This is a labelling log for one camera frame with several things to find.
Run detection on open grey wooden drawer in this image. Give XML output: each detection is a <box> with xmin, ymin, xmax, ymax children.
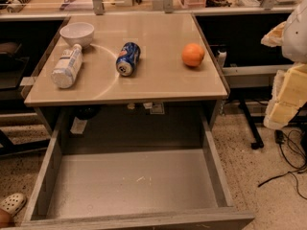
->
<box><xmin>21</xmin><ymin>106</ymin><xmax>254</xmax><ymax>230</ymax></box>

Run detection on black floor cables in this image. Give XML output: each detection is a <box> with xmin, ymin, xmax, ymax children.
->
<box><xmin>257</xmin><ymin>128</ymin><xmax>307</xmax><ymax>201</ymax></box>

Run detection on clear plastic water bottle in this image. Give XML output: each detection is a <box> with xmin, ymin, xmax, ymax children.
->
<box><xmin>51</xmin><ymin>44</ymin><xmax>83</xmax><ymax>89</ymax></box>

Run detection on blue soda can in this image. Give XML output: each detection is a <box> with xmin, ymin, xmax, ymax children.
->
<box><xmin>116</xmin><ymin>42</ymin><xmax>141</xmax><ymax>77</ymax></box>

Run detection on white ceramic bowl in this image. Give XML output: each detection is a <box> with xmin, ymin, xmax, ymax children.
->
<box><xmin>59</xmin><ymin>22</ymin><xmax>94</xmax><ymax>48</ymax></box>

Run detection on white perforated clog shoe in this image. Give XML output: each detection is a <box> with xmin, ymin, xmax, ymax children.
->
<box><xmin>0</xmin><ymin>193</ymin><xmax>27</xmax><ymax>217</ymax></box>

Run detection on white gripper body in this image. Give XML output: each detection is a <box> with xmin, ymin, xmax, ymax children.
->
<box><xmin>282</xmin><ymin>0</ymin><xmax>307</xmax><ymax>63</ymax></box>

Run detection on black table leg with caster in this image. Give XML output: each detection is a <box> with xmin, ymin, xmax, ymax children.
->
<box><xmin>239</xmin><ymin>97</ymin><xmax>264</xmax><ymax>150</ymax></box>

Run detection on black coiled tool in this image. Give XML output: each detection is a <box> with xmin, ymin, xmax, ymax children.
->
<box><xmin>7</xmin><ymin>0</ymin><xmax>32</xmax><ymax>13</ymax></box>

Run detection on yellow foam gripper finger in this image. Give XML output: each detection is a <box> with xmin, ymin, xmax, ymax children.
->
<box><xmin>264</xmin><ymin>63</ymin><xmax>307</xmax><ymax>129</ymax></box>
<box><xmin>261</xmin><ymin>22</ymin><xmax>286</xmax><ymax>47</ymax></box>

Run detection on grey cabinet with beige top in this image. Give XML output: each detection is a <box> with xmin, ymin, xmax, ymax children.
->
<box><xmin>25</xmin><ymin>13</ymin><xmax>228</xmax><ymax>153</ymax></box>

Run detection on orange fruit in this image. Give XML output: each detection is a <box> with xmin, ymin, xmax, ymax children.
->
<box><xmin>181</xmin><ymin>43</ymin><xmax>205</xmax><ymax>67</ymax></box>

